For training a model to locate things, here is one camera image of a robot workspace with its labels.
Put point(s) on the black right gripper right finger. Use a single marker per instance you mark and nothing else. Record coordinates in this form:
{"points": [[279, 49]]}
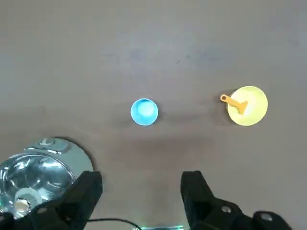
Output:
{"points": [[204, 203]]}

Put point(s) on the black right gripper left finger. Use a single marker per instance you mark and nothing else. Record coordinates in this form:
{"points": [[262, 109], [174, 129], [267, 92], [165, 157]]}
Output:
{"points": [[72, 203]]}

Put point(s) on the blue plastic cup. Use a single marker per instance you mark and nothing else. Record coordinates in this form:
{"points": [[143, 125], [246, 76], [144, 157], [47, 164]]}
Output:
{"points": [[144, 112]]}

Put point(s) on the glass pot lid with knob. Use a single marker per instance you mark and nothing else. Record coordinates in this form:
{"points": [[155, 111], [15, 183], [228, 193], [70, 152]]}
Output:
{"points": [[36, 172]]}

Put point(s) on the stainless steel pot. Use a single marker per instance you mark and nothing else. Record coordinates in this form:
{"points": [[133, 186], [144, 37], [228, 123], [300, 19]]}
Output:
{"points": [[80, 155]]}

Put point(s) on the yellow plastic bowl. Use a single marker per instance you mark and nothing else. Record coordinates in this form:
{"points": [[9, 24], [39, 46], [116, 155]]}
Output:
{"points": [[254, 112]]}

